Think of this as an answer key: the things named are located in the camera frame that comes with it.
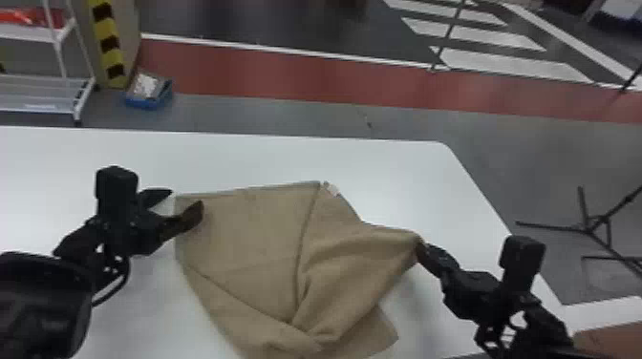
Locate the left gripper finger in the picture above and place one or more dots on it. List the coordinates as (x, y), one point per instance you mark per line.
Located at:
(155, 196)
(183, 218)

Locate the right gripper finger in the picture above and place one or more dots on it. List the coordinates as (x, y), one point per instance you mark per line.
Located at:
(436, 260)

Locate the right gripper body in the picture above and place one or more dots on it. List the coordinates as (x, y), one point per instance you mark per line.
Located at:
(471, 295)

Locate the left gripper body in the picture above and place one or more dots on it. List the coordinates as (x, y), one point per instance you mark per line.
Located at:
(133, 233)

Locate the beige towel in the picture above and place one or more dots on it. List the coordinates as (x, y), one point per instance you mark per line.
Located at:
(301, 270)

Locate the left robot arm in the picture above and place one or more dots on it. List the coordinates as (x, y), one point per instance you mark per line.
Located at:
(40, 306)

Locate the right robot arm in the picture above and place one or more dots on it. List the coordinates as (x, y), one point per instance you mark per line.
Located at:
(541, 331)

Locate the blue tray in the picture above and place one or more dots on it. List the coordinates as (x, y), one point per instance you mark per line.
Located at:
(148, 90)

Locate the black tripod stand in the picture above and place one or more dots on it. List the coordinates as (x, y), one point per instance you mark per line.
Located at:
(594, 225)

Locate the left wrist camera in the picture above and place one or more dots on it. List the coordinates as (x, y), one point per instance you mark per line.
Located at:
(116, 190)

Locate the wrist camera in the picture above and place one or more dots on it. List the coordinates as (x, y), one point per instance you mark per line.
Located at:
(116, 190)
(521, 260)

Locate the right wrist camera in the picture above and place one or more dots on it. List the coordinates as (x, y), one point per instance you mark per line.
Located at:
(521, 260)

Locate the yellow black striped post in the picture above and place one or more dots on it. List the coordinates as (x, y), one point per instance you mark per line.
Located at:
(108, 40)

